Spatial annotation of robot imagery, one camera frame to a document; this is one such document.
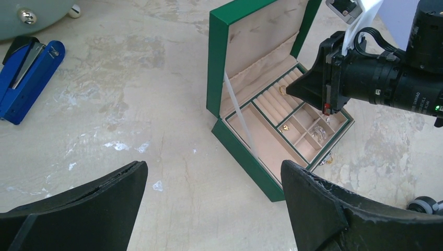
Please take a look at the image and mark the beige removable jewelry tray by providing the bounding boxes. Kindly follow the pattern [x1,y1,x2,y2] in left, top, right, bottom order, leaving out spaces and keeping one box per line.
[251,63,350,166]

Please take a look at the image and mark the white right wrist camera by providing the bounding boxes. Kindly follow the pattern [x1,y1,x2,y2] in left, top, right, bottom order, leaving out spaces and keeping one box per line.
[325,0,383,56]

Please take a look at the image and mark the green jewelry box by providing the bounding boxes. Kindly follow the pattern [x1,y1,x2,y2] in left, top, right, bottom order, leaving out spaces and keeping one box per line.
[206,0,355,203]

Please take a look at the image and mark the gold earring pair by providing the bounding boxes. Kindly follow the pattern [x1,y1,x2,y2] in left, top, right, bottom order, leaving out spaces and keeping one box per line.
[279,124,290,133]

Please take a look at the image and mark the white lid ribbon strap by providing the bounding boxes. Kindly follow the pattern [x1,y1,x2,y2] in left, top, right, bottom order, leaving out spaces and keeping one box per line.
[223,71,260,162]

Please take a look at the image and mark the white round drawer cabinet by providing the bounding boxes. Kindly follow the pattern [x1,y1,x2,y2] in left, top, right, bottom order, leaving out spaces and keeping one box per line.
[1,0,81,41]

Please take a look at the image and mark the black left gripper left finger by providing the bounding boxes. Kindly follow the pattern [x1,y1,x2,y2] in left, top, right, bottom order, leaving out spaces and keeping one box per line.
[1,161,148,250]

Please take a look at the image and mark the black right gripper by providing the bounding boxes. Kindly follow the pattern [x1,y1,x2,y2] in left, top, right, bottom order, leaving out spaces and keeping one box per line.
[286,30,405,115]

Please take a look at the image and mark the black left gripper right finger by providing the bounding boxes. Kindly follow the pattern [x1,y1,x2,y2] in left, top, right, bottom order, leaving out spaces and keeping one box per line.
[281,160,442,250]

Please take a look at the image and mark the blue hand tool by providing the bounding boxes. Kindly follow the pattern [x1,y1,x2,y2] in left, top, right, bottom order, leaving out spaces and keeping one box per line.
[1,36,65,125]

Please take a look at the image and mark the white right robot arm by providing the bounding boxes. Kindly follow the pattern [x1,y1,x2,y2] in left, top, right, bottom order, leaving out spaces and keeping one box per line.
[284,1,442,128]

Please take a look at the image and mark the silver box clasp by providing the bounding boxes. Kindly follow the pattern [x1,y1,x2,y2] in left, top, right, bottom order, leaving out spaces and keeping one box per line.
[319,153,333,165]

